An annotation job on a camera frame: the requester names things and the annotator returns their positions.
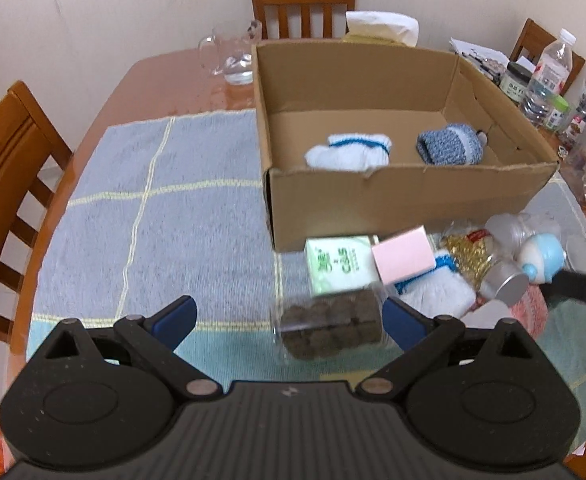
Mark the clear container of brown balls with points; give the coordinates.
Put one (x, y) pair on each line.
(323, 325)

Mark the blue knitted sock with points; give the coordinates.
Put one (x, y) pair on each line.
(443, 147)

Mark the cardboard box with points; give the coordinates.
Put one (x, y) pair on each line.
(373, 200)

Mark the small jar with green lid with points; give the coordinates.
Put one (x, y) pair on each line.
(558, 110)

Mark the clear glass pitcher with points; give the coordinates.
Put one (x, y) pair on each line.
(233, 67)

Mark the white sock with blue stripe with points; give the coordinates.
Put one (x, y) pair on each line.
(343, 155)
(438, 290)

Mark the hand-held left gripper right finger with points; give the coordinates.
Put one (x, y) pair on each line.
(403, 322)

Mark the clear plastic water bottle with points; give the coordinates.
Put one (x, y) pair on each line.
(548, 75)

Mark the stack of papers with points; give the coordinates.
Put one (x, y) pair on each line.
(478, 52)

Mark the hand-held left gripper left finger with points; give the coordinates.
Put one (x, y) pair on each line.
(175, 317)

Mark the green tissue pack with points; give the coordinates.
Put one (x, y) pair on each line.
(338, 265)

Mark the glass jar with black lid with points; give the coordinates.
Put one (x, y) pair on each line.
(515, 85)

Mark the pink knitted sock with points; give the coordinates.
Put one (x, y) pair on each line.
(530, 310)

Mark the pink box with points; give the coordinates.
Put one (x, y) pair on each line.
(403, 257)

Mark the blue-grey checked table cloth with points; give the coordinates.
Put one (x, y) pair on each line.
(148, 240)

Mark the gold tissue box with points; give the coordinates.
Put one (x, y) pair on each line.
(380, 25)

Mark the clear jar with metal lid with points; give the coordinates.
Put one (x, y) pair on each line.
(503, 285)

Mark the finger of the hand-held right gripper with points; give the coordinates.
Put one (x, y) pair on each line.
(570, 285)

